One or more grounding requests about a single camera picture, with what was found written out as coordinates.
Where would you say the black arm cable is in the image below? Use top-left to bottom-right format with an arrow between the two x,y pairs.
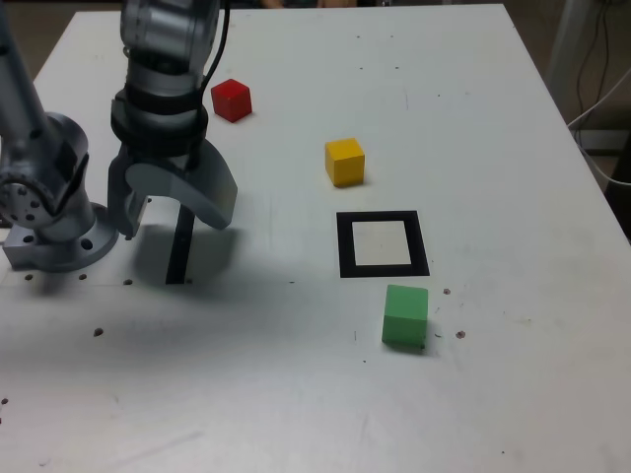
194,0 -> 234,107

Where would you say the red cube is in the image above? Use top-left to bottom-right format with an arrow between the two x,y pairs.
210,78 -> 253,123

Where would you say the yellow cube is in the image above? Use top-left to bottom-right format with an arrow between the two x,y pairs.
323,138 -> 367,188

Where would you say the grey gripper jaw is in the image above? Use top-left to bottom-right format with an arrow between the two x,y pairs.
123,141 -> 240,232
106,150 -> 150,241

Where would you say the green cube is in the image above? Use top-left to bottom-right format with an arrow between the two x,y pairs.
381,284 -> 430,352

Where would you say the black tape square outline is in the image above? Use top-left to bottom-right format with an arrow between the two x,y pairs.
335,210 -> 431,279

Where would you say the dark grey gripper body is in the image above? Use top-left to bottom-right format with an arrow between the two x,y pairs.
117,139 -> 208,172

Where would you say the white cable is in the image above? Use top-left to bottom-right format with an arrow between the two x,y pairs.
566,68 -> 631,187

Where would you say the black tape strip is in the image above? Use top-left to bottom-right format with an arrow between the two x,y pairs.
165,204 -> 196,286

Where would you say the white post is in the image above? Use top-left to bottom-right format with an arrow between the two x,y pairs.
544,0 -> 596,100

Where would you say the dark box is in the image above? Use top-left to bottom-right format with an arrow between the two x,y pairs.
574,128 -> 631,155

